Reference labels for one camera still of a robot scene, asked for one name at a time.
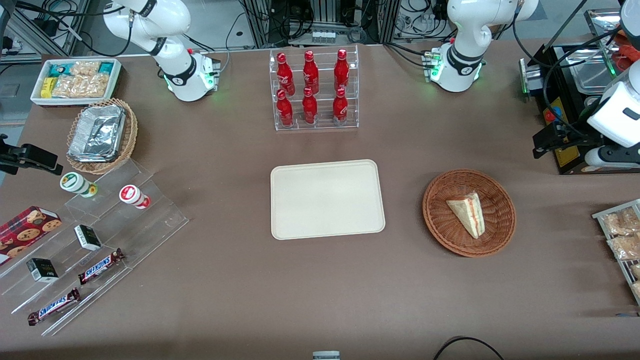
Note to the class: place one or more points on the brown Snickers bar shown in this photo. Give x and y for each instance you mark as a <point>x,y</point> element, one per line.
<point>100,267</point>
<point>52,307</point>

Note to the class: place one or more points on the round brown wicker basket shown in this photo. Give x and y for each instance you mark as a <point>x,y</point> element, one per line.
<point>450,230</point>

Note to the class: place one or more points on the black equipment rack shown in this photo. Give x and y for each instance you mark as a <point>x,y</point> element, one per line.
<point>325,12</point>

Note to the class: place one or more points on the clear acrylic stepped stand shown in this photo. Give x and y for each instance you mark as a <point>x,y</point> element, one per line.
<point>150,220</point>

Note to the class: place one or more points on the silver box with green light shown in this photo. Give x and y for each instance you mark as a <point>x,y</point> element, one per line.
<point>530,77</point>

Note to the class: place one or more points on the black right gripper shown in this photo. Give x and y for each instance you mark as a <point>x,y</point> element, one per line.
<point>11,157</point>

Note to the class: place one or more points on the clear cracker bag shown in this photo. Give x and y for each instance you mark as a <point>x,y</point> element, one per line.
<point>85,68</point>
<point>80,86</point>

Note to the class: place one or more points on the black food warmer cabinet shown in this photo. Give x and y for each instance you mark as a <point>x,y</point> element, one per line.
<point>562,107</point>

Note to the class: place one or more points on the triangular sandwich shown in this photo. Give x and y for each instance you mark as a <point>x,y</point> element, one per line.
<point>469,212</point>

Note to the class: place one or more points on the oval light wicker basket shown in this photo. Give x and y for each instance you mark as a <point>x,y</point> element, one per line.
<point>130,135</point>

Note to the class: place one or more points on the steel food pan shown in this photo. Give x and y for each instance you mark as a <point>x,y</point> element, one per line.
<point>587,77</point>

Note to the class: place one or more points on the white rectangular snack bin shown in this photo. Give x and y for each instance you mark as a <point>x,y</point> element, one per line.
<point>37,97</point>

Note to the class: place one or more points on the red-lid white cup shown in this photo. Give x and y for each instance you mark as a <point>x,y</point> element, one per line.
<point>132,196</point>

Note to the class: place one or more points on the small black green box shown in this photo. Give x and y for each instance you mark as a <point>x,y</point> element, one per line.
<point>42,270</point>
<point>88,238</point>

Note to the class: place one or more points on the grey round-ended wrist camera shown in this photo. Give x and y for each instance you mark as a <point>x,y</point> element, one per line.
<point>612,158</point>

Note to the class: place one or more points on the yellow snack packet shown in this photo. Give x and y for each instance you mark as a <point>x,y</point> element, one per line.
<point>47,87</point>

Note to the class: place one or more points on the aluminium frame structure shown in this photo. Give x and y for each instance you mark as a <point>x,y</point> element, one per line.
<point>45,30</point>

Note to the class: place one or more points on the red cookie box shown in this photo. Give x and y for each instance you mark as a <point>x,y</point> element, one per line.
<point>25,232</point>

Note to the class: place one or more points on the stacked aluminium foil trays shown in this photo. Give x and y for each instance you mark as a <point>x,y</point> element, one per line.
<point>97,132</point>

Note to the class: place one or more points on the small grey box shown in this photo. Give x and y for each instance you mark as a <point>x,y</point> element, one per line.
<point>326,356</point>

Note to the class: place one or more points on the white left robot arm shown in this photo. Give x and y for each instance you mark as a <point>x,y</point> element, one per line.
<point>465,30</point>

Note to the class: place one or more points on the green-lid white cup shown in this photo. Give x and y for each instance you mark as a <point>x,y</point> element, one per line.
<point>75,183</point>

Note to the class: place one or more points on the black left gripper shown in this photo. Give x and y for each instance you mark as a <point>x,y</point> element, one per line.
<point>571,134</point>

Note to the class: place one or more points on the tray of packaged snacks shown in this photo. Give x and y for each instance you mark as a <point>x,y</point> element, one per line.
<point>602,216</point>

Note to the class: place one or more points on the red cola bottle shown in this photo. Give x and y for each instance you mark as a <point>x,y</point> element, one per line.
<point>285,75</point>
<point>285,110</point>
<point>310,72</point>
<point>341,70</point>
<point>340,106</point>
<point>309,107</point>

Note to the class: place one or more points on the teal snack packet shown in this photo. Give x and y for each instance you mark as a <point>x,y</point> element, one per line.
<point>59,69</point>
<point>106,67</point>

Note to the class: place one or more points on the clear fried snack bag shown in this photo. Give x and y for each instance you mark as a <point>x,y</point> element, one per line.
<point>620,222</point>
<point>625,247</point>
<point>636,271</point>
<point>636,290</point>

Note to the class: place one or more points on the clear acrylic bottle rack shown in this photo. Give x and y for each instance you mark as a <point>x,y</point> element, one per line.
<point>322,107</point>

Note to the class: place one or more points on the beige plastic tray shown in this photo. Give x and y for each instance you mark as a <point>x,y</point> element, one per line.
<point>327,200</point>

